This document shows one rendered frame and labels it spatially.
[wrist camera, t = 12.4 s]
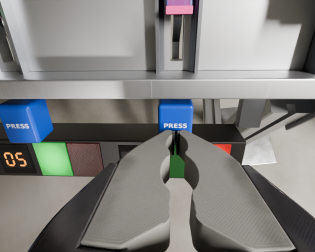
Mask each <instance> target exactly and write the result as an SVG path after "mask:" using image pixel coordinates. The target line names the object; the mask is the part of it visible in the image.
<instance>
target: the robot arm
mask: <svg viewBox="0 0 315 252"><path fill-rule="evenodd" d="M175 149H176V155H179V156H180V158H181V159H182V160H183V161H184V163H185V164H184V179H185V180H186V181H187V182H188V183H189V185H190V186H191V188H192V189H193V191H192V193H191V205H190V217H189V225H190V231H191V238H192V244H193V246H194V248H195V250H196V251H197V252H315V218H314V217H313V216H312V215H311V214H310V213H309V212H307V211H306V210H305V209H304V208H303V207H301V206H300V205H299V204H298V203H296V202H295V201H294V200H293V199H291V198H290V197H289V196H288V195H286V194H285V193H284V192H283V191H281V190H280V189H279V188H278V187H276V186H275V185H274V184H273V183H271V182H270V181H269V180H268V179H266V178H265V177H264V176H263V175H261V174H260V173H259V172H258V171H256V170H255V169H254V168H253V167H251V166H250V165H241V164H240V163H239V162H238V161H237V160H236V159H234V158H233V157H232V156H231V155H229V154H228V153H227V152H225V151H224V150H222V149H221V148H219V147H217V146H216V145H214V144H212V143H210V142H208V141H206V140H204V139H202V138H200V137H198V136H197V135H195V134H193V133H191V132H189V131H187V130H178V131H172V130H169V129H167V130H165V131H163V132H161V133H159V134H157V135H156V136H154V137H152V138H150V139H149V140H147V141H145V142H143V143H141V144H140V145H138V146H137V147H135V148H134V149H132V150H131V151H129V152H128V153H127V154H125V155H124V156H123V157H122V158H121V159H120V160H119V161H118V162H117V163H110V164H109V165H107V166H106V167H105V168H104V169H103V170H102V171H101V172H100V173H99V174H98V175H97V176H96V177H94V178H93V179H92V180H91V181H90V182H89V183H88V184H87V185H86V186H85V187H84V188H83V189H81V190H80V191H79V192H78V193H77V194H76V195H75V196H74V197H73V198H72V199H71V200H70V201H68V202H67V203H66V204H65V205H64V206H63V207H62V208H61V209H60V210H59V211H58V212H57V213H56V215H55V216H54V217H53V218H52V219H51V220H50V221H49V223H48V224H47V225H46V226H45V227H44V229H43V230H42V231H41V233H40V234H39V235H38V237H37V238H36V239H35V241H34V242H33V244H32V245H31V247H30V248H29V250H28V251H27V252H165V251H166V250H167V249H168V247H169V245H170V224H171V192H170V190H169V189H168V188H167V187H166V185H165V184H166V182H167V181H168V180H169V179H170V158H171V156H172V155H174V154H175Z"/></svg>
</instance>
